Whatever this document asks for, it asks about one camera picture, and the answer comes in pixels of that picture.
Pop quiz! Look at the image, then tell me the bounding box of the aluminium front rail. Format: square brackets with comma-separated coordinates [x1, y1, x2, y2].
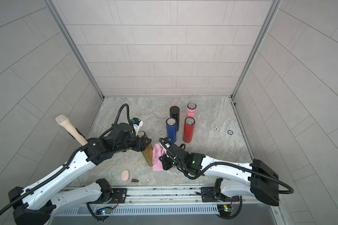
[49, 181, 238, 214]

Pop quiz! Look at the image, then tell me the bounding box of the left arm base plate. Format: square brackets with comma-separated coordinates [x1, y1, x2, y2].
[90, 188, 128, 204]

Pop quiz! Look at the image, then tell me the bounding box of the gold thermos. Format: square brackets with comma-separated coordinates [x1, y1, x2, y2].
[137, 131, 153, 167]

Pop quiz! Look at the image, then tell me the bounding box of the black thermos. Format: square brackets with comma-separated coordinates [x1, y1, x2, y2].
[170, 106, 180, 131]

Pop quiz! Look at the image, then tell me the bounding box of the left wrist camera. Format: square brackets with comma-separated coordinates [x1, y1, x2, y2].
[131, 117, 143, 134]

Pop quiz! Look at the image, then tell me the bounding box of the beige microphone-shaped holder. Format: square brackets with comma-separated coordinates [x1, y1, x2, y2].
[55, 115, 88, 146]

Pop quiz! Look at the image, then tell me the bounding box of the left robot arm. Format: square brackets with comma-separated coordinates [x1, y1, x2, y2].
[0, 115, 151, 225]

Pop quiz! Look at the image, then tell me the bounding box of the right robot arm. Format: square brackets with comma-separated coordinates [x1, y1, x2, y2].
[159, 138, 294, 206]

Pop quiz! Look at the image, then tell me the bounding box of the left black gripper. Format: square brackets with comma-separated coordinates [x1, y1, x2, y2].
[114, 134, 154, 154]

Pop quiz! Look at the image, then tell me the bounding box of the circuit board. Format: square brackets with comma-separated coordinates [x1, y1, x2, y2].
[95, 207, 112, 216]
[217, 205, 235, 217]

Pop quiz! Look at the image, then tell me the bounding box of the blue thermos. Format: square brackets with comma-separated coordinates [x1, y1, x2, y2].
[166, 118, 177, 143]

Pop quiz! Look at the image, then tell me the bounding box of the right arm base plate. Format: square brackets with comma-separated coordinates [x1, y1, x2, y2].
[196, 187, 240, 203]

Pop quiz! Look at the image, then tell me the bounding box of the pink thermos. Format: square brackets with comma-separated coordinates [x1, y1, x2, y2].
[186, 102, 197, 119]

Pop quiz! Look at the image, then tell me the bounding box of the red thermos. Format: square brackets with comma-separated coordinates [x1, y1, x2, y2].
[183, 117, 195, 143]

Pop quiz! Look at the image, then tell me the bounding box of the pink oval soap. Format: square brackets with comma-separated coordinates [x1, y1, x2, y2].
[121, 170, 130, 182]

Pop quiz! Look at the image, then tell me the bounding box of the left circuit board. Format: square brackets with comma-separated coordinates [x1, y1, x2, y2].
[95, 207, 112, 216]

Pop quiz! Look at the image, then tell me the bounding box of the right circuit board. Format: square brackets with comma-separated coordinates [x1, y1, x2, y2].
[217, 205, 235, 217]

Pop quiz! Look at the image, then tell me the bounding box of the pink cloth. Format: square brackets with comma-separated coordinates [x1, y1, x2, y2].
[152, 143, 165, 172]

